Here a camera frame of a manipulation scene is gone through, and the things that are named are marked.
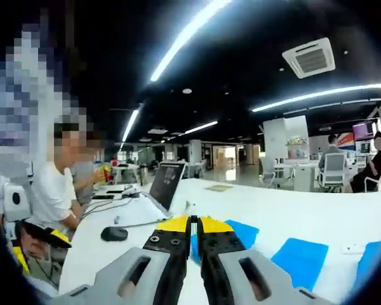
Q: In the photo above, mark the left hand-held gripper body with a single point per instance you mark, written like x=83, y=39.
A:
x=25, y=209

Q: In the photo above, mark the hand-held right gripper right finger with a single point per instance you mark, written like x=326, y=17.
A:
x=222, y=246

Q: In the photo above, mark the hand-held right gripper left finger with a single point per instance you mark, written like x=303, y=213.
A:
x=168, y=244

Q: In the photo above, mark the blue plastic bin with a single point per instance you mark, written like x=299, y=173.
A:
x=368, y=267
x=244, y=233
x=300, y=260

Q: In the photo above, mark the small white gadget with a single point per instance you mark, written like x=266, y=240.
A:
x=190, y=208

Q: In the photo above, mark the black computer mouse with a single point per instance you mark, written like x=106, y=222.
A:
x=114, y=234

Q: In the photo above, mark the small grey stick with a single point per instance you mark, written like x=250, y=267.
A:
x=117, y=219

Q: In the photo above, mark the yellow green flat pad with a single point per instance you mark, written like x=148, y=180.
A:
x=219, y=188

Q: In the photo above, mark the silver laptop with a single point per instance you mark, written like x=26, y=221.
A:
x=165, y=184

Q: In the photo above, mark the white power adapter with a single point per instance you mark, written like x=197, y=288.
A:
x=131, y=192

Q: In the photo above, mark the short ceiling light strip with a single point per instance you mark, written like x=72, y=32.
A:
x=201, y=127
x=130, y=125

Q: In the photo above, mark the colourful display shelf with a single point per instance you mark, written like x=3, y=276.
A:
x=296, y=149

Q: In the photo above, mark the white mesh office chair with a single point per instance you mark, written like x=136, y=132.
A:
x=333, y=168

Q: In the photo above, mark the long curved ceiling light strip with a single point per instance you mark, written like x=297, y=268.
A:
x=157, y=73

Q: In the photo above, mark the white ceiling air vent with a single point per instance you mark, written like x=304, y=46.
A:
x=309, y=58

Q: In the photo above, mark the purple wall screen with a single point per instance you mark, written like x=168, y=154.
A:
x=363, y=131

